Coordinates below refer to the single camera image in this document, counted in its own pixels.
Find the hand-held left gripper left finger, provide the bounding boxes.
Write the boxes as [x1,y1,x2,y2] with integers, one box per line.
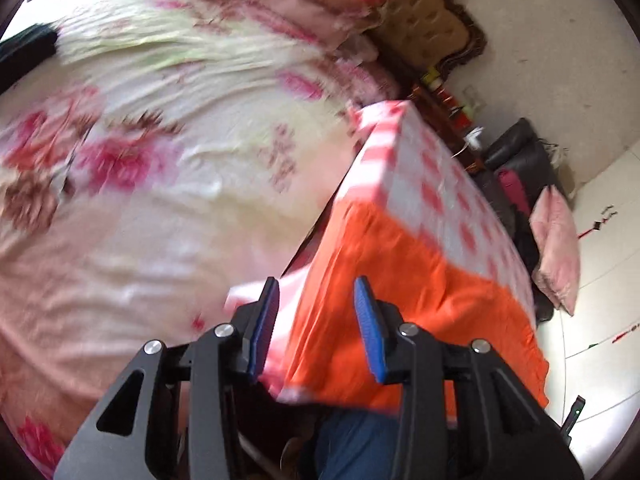
[54,276,281,480]

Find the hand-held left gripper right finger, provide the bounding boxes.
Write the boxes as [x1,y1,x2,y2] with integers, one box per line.
[353,276,585,480]

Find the orange towel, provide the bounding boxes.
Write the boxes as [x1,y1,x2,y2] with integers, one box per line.
[277,200,551,421]

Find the person's leg in blue jeans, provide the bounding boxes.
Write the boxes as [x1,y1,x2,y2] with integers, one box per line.
[299,409,402,480]

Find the pink pillow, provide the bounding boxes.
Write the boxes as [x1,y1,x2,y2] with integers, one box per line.
[529,185,582,317]

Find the floral bed sheet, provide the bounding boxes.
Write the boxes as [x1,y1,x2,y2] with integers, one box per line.
[0,0,401,480]

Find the red white checkered cloth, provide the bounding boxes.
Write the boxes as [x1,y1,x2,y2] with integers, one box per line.
[225,100,538,406]

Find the magenta garment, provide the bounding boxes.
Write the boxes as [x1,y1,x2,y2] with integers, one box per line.
[497,169,532,217]

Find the wooden nightstand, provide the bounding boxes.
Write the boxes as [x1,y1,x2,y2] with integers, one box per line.
[410,82,488,173]

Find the black leather sofa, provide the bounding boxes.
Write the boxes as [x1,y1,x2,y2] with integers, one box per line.
[470,117,576,323]

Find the red packets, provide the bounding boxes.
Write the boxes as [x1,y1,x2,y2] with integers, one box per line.
[439,87,472,130]

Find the brown tufted headboard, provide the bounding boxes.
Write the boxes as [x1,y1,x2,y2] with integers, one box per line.
[345,0,488,81]

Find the dark cloth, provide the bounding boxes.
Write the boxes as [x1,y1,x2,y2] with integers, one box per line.
[0,25,59,94]

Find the red string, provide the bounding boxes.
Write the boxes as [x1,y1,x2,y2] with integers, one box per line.
[576,204,617,242]

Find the white charger with cable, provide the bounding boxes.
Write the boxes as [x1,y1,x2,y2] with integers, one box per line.
[452,127,487,157]

